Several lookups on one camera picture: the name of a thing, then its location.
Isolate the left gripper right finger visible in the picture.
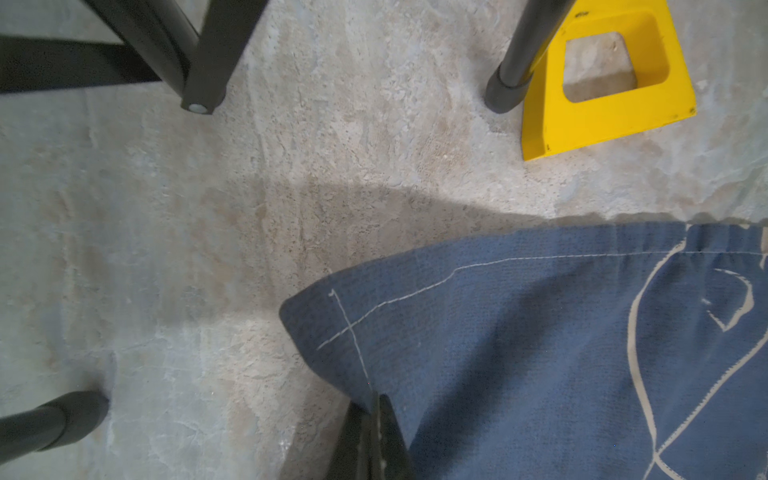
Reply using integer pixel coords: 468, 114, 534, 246
373, 393, 416, 480

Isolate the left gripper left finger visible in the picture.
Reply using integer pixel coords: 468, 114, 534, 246
325, 403, 371, 480

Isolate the blue patterned pillowcase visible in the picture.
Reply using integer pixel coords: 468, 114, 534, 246
279, 222, 767, 479

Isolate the black music stand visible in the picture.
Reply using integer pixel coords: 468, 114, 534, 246
0, 0, 577, 467

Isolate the yellow triangular plastic block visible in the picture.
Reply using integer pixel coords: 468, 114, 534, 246
521, 0, 697, 161

